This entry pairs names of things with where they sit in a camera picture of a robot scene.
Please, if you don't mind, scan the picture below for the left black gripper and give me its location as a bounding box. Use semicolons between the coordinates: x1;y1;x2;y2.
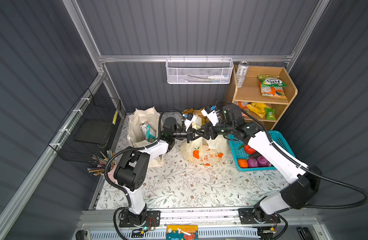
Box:
170;126;201;144

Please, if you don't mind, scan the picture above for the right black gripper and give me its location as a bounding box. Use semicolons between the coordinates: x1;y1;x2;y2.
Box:
195;118;234;140

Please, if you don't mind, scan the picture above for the teal snack packet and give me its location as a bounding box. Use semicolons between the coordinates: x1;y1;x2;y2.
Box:
146;125;157;143

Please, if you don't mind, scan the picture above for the yellow translucent plastic bag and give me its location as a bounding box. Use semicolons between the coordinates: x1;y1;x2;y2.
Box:
180;115;228;167

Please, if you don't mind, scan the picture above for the white Monster energy can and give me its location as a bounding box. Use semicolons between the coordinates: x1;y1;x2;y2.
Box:
140;122;150;134

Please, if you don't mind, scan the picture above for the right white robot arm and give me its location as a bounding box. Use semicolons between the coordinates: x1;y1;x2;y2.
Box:
202;103;320;223

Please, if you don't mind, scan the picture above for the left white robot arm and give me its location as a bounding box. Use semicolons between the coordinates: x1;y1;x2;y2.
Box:
106;117;210;225

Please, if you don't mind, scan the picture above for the orange red snack packet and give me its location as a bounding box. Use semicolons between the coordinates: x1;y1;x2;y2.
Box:
237;102;249;117

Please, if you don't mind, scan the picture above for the croissant bread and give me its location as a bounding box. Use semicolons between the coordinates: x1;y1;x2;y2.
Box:
183;109;194;118

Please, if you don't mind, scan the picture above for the yellow snack packet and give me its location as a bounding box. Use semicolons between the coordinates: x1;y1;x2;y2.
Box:
247;103;269;119

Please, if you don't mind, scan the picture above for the red toy tomato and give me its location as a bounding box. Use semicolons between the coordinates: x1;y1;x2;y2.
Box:
244;145;256;155

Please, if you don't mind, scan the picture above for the small green snack packet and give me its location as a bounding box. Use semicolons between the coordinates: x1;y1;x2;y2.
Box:
265;108;276;121

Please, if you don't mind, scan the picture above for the orange toy pumpkin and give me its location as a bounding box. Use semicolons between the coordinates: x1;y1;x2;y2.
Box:
238;159;249;169

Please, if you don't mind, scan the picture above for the wooden shelf unit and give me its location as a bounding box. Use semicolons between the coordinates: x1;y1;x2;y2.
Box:
225;66;298;130

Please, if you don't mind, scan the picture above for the purple toy onion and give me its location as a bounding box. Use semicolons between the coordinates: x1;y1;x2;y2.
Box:
257;156;271;167

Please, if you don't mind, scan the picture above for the teal plastic basket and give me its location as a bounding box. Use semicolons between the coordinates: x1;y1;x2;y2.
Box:
229;131;295;172

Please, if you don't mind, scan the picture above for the toothpaste tube in basket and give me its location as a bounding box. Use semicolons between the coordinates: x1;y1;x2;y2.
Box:
188;75;230;82

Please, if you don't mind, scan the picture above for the orange snack bag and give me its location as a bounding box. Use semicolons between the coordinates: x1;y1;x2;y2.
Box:
260;83;287;99

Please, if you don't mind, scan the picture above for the rear silver drink can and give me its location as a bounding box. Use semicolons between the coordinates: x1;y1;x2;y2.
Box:
236;61;249;88

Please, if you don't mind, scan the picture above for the green snack bag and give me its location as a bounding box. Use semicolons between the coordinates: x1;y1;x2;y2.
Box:
258;75;287;87

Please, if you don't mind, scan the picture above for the bundle of pencils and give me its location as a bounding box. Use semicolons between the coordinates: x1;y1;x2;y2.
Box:
87;150;113;176

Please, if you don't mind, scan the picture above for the colourful box at front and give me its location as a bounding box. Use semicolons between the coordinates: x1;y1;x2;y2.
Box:
166;225;199;240

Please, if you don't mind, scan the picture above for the white wire wall basket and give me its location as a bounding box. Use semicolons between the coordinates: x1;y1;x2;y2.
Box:
165;57;234;85

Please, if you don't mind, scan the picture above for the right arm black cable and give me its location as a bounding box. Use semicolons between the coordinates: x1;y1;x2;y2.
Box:
215;99;368;210

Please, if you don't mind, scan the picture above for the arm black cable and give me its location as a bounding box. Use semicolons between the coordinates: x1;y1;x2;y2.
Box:
215;99;368;210
103;107;185;240

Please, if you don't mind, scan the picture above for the black wire wall basket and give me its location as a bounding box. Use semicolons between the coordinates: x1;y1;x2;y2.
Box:
49;92;123;164

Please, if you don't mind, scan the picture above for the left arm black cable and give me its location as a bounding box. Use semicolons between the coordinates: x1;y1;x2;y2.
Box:
103;107;185;240

